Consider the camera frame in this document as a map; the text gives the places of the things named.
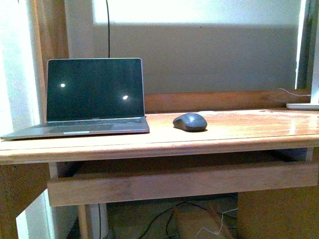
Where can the dark grey computer mouse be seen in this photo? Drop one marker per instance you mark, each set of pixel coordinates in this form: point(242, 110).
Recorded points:
point(190, 122)

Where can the grey open laptop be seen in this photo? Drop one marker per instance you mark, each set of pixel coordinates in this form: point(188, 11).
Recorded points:
point(91, 97)

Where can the wooden keyboard drawer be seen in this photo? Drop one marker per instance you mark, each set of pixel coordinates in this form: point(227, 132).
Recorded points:
point(105, 188)

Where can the white lamp base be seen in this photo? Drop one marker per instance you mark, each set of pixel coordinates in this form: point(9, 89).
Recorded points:
point(314, 103)

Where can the wooden side cabinet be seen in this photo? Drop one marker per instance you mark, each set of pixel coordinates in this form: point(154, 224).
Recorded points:
point(291, 213)

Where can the white pipe with base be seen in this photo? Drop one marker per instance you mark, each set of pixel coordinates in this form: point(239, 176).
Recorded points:
point(99, 222)

